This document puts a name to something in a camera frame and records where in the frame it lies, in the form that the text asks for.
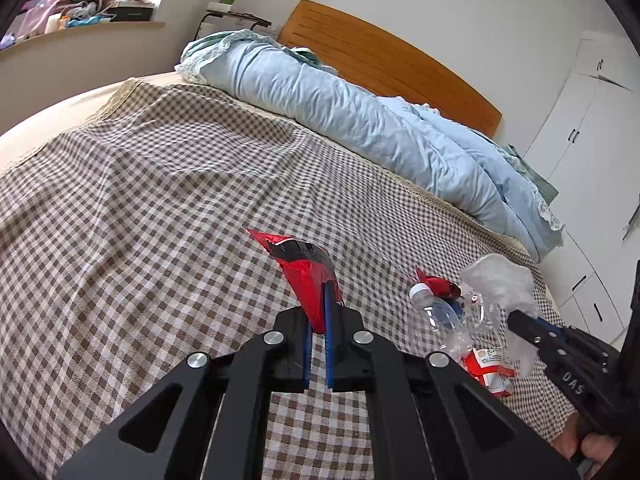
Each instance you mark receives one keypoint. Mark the wooden headboard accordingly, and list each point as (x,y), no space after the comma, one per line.
(380,60)

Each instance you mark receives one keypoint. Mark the green pillow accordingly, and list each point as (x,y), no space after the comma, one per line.
(540,180)

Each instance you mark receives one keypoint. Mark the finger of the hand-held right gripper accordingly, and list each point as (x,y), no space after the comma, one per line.
(550,327)
(525,327)

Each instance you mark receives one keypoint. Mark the white wardrobe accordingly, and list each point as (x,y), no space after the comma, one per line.
(590,160)

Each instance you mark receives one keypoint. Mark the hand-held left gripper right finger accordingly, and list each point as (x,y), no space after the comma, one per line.
(328,350)

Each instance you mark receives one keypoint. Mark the flat black box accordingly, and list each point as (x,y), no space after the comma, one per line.
(131,12)

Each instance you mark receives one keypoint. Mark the clear plastic bag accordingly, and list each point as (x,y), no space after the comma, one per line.
(500,275)

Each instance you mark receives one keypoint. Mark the red foil wrapper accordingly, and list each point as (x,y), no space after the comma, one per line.
(305,280)

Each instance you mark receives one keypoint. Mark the person's right hand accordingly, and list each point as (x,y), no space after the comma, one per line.
(595,447)

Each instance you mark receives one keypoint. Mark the beige mattress cover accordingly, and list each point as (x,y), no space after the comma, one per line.
(50,120)

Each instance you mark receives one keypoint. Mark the small shiny red wrapper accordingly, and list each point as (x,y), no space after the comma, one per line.
(440,285)

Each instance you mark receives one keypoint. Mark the red white snack packet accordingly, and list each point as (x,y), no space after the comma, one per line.
(490,367)

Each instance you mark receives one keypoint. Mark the clear plastic bottle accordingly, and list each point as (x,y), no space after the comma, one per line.
(435,310)

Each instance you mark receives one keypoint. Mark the black frame side table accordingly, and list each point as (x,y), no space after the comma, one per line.
(235,17)

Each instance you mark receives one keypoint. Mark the pink cloth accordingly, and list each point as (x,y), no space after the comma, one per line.
(40,15)

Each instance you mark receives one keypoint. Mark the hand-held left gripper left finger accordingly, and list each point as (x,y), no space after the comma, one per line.
(307,360)

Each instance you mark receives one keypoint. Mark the blue crumpled item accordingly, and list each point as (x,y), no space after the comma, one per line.
(87,21)

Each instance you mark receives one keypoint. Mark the light blue duvet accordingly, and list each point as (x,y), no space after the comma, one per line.
(350,115)

